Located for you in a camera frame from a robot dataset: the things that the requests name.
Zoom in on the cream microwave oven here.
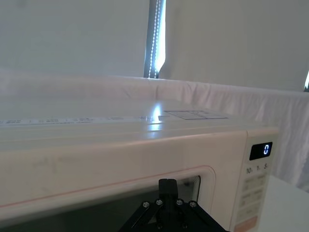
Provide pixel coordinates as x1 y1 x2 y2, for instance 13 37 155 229
0 98 281 232

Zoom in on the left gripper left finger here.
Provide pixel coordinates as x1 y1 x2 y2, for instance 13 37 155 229
117 178 169 232

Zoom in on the white label with grid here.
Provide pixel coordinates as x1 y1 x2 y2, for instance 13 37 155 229
163 110 229 121

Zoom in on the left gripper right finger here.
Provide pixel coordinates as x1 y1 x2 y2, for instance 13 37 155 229
168 178 225 232

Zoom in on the long white label strip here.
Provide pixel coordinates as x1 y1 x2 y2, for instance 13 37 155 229
0 116 155 126

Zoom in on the oven control panel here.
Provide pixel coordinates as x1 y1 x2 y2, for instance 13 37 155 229
230 129 280 232

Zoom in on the grey striped post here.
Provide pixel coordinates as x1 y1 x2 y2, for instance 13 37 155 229
143 0 168 79

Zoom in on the white curtain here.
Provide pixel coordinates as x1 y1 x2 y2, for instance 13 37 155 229
0 0 155 78
158 0 309 93

